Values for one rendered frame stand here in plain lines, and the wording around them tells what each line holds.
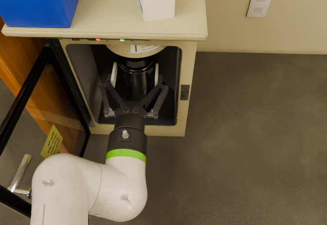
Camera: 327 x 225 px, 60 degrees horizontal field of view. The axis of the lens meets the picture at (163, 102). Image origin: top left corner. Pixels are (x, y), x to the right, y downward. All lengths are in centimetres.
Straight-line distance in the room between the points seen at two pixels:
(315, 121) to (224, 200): 45
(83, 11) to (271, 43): 93
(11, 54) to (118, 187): 34
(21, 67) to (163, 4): 35
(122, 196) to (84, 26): 33
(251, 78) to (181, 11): 72
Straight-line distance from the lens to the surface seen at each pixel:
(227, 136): 100
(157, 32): 45
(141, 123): 69
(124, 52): 67
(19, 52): 67
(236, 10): 113
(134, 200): 60
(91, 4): 51
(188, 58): 65
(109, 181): 58
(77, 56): 73
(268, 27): 122
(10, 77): 65
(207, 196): 91
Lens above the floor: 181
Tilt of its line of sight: 56 degrees down
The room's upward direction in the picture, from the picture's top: straight up
